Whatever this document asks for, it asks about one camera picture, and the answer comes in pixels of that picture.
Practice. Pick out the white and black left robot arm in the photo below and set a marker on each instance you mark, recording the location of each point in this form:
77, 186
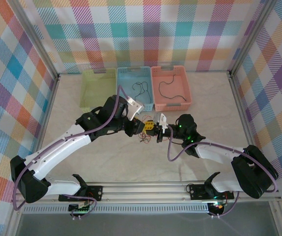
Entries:
62, 150

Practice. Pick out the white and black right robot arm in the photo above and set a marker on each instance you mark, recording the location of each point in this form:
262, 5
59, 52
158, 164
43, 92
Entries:
217, 153

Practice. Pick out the green plastic basket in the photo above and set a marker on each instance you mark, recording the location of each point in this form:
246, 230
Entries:
96, 86

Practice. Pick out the blue plastic basket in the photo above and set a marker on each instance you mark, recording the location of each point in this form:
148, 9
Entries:
126, 81

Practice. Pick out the pink plastic basket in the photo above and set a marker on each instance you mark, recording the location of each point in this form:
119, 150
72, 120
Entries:
177, 86

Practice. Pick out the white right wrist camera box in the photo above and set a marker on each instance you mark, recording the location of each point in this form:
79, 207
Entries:
161, 119

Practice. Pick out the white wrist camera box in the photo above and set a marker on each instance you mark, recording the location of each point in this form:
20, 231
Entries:
134, 108
161, 119

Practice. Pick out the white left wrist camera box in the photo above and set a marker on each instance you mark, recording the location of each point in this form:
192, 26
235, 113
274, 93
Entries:
134, 108

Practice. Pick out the aluminium right side rail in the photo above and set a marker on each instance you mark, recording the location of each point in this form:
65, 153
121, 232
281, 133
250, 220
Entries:
239, 103

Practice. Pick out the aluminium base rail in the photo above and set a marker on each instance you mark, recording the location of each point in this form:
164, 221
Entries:
143, 191

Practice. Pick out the aluminium left side rail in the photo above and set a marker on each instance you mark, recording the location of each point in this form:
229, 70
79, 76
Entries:
54, 88

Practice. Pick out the aluminium left frame post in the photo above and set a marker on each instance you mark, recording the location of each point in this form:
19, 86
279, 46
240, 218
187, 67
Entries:
35, 37

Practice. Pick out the aluminium frame post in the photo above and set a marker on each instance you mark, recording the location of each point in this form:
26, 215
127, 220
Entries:
35, 37
251, 37

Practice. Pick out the aluminium right frame post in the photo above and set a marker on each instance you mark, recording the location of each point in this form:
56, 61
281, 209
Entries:
251, 37

